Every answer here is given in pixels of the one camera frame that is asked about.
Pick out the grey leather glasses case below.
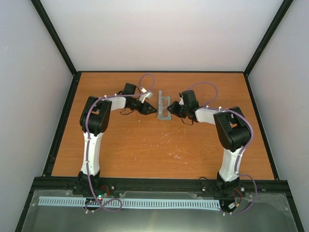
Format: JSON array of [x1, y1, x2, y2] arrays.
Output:
[[157, 90, 171, 121]]

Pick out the red thin-frame sunglasses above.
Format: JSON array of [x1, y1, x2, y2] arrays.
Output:
[[161, 97, 170, 118]]

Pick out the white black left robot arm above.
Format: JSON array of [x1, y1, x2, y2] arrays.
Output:
[[78, 83, 157, 195]]

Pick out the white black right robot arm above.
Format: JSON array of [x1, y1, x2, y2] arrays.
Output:
[[167, 90, 254, 195]]

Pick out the metal front plate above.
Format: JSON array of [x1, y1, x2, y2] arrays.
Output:
[[21, 190, 297, 232]]

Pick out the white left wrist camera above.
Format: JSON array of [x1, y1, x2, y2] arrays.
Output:
[[139, 87, 153, 103]]

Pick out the light blue slotted cable duct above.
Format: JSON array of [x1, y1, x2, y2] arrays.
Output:
[[37, 196, 220, 210]]

